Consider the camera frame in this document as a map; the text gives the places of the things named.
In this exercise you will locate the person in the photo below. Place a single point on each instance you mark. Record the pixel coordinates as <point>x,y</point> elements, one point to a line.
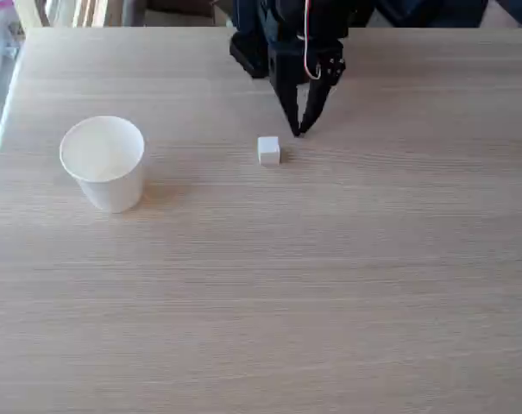
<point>442,10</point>

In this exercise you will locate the small white cube block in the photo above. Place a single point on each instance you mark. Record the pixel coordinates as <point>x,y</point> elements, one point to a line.
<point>268,151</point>

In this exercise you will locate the brown cardboard box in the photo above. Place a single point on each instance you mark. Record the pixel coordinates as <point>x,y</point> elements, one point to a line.
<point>178,18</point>

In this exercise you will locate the white paper cup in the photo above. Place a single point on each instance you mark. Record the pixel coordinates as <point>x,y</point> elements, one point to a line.
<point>107,172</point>

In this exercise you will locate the light wooden chair frame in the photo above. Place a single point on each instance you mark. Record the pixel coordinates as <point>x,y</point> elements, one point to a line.
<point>32,13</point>

